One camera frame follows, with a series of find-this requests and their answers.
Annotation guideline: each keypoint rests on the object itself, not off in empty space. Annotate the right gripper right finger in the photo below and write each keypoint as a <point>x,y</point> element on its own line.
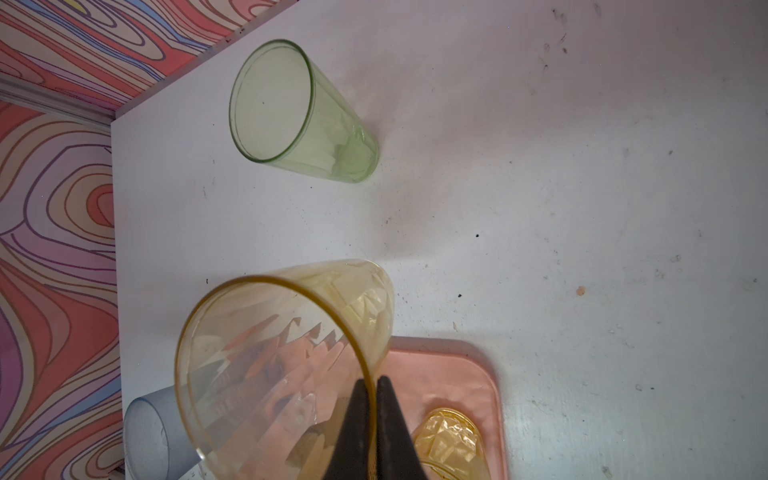
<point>396,458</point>

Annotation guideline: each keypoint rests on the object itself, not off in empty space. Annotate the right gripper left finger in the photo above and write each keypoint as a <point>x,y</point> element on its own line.
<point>349,460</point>

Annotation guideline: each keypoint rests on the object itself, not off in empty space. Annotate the short yellow cup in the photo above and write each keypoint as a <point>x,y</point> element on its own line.
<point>450,447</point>

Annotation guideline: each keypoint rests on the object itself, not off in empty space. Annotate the tall amber yellow cup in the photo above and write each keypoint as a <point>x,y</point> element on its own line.
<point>348,301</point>

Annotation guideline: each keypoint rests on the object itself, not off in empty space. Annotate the tall pale blue cup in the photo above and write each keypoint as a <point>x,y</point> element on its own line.
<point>155,440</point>

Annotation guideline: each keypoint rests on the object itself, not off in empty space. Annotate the tall light green cup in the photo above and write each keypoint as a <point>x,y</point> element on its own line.
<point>285,113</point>

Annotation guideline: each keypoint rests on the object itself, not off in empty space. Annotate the pink plastic tray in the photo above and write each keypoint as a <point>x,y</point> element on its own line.
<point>444,378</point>

